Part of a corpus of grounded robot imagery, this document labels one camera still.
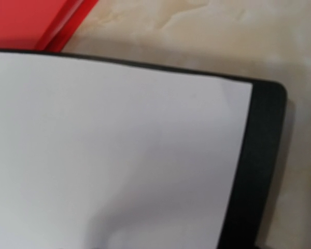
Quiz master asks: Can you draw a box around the white paper sheet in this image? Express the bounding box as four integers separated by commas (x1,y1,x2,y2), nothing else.
0,50,254,249

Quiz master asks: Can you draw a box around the black book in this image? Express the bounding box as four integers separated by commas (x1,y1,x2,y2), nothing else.
0,47,287,249

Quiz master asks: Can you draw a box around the red file folder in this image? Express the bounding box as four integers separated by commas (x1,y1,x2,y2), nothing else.
0,0,97,52

